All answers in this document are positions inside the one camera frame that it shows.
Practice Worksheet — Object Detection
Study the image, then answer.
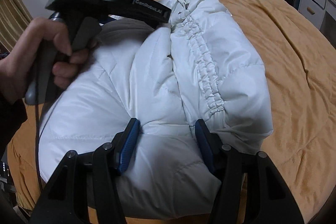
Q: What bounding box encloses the grey drawer cabinet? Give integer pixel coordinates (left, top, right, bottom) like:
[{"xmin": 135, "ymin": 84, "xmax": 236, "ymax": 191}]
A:
[{"xmin": 298, "ymin": 0, "xmax": 335, "ymax": 30}]

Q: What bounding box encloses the person left hand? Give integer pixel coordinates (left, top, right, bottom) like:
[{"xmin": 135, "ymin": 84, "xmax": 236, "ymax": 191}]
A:
[{"xmin": 1, "ymin": 18, "xmax": 89, "ymax": 103}]

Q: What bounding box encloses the mustard yellow bed quilt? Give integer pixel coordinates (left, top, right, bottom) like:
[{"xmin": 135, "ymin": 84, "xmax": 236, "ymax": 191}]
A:
[{"xmin": 6, "ymin": 0, "xmax": 336, "ymax": 224}]

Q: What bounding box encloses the white puffer jacket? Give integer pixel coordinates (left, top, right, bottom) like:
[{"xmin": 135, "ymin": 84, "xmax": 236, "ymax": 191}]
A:
[{"xmin": 39, "ymin": 0, "xmax": 273, "ymax": 219}]

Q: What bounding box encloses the striped olive curtain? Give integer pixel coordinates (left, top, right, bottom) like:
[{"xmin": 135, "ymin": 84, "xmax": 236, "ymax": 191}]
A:
[{"xmin": 0, "ymin": 0, "xmax": 33, "ymax": 52}]

